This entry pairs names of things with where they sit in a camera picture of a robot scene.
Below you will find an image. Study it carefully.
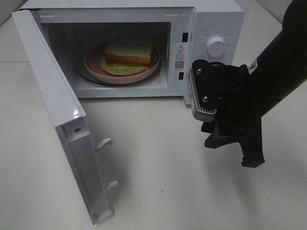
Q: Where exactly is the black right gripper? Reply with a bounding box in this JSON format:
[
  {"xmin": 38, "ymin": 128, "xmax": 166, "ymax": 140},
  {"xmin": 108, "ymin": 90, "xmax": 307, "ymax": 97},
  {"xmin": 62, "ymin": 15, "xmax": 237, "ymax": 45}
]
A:
[{"xmin": 188, "ymin": 59, "xmax": 265, "ymax": 168}]

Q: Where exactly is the sandwich with lettuce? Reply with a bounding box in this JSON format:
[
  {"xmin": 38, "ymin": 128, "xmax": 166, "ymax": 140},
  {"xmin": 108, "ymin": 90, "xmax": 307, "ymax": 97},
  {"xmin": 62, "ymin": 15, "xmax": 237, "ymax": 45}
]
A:
[{"xmin": 100, "ymin": 39, "xmax": 158, "ymax": 76}]

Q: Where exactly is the pink round plate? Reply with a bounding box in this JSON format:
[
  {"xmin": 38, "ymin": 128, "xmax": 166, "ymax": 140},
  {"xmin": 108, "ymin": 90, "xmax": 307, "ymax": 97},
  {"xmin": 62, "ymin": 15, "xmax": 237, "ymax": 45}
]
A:
[{"xmin": 84, "ymin": 46, "xmax": 161, "ymax": 85}]

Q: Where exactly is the white microwave door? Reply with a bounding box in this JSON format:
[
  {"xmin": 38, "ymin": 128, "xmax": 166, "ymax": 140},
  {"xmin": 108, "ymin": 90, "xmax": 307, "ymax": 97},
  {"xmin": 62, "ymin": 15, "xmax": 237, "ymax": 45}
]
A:
[{"xmin": 12, "ymin": 10, "xmax": 118, "ymax": 224}]

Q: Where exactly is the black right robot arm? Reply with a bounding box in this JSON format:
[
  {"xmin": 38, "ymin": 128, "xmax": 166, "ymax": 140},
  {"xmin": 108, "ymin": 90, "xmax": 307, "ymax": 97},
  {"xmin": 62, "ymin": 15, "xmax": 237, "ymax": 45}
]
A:
[{"xmin": 188, "ymin": 0, "xmax": 307, "ymax": 168}]

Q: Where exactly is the upper white power knob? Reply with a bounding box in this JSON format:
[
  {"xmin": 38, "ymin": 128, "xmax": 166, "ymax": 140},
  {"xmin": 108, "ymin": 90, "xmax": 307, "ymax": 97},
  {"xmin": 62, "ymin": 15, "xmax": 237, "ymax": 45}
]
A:
[{"xmin": 206, "ymin": 35, "xmax": 226, "ymax": 57}]

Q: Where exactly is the white warning label sticker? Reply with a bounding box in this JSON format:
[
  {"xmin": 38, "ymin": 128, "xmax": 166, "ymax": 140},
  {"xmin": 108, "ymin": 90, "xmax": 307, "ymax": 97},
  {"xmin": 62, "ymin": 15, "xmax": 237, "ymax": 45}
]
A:
[{"xmin": 173, "ymin": 43, "xmax": 187, "ymax": 72}]

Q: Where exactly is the white microwave oven body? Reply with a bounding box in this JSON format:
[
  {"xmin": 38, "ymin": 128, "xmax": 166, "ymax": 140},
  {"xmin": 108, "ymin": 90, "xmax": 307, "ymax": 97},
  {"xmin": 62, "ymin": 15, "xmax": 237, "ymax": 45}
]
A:
[{"xmin": 18, "ymin": 0, "xmax": 244, "ymax": 104}]

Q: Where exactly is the glass microwave turntable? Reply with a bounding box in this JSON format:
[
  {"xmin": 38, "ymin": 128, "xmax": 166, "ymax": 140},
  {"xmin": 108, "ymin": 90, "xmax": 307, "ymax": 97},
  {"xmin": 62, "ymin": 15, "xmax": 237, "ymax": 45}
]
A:
[{"xmin": 77, "ymin": 62, "xmax": 163, "ymax": 87}]

